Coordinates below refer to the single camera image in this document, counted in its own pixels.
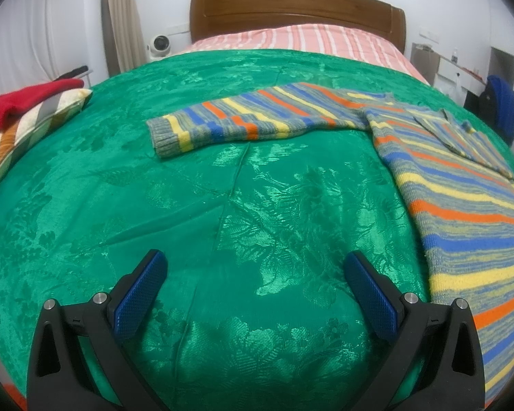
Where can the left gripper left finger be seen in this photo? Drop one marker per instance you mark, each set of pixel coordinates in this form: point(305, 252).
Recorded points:
point(59, 377)

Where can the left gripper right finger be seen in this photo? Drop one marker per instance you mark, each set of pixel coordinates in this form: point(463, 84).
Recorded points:
point(435, 362)

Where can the striped knit sweater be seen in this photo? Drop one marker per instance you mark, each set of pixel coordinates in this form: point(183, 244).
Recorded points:
point(457, 187)

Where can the orange rug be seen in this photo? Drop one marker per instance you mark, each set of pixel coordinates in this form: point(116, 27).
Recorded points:
point(18, 398)

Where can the green floral bedspread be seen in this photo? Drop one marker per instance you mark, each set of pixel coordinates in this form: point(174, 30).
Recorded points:
point(255, 313)

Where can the striped brown white pillow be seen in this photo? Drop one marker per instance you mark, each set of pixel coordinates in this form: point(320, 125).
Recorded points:
point(38, 122)

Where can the red folded garment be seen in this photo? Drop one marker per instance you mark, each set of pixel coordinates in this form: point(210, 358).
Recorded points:
point(17, 103)

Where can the white desk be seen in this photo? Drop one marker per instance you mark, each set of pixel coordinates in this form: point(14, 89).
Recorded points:
point(447, 77)

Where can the plastic water bottle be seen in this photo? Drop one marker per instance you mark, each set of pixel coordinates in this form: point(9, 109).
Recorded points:
point(454, 56)

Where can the beige curtain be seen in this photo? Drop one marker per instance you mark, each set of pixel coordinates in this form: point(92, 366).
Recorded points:
point(122, 36)

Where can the pink striped bed sheet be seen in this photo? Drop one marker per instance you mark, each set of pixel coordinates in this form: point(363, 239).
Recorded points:
point(325, 39)

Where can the brown wooden headboard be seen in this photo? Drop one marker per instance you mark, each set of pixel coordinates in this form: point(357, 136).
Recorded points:
point(208, 18)

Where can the black handle object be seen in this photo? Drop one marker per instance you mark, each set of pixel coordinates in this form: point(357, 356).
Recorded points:
point(75, 73)

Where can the white wall socket strip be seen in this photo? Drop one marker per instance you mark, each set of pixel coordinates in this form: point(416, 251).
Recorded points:
point(429, 35)

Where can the white round camera device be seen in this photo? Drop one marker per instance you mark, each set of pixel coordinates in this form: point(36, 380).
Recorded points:
point(158, 48)

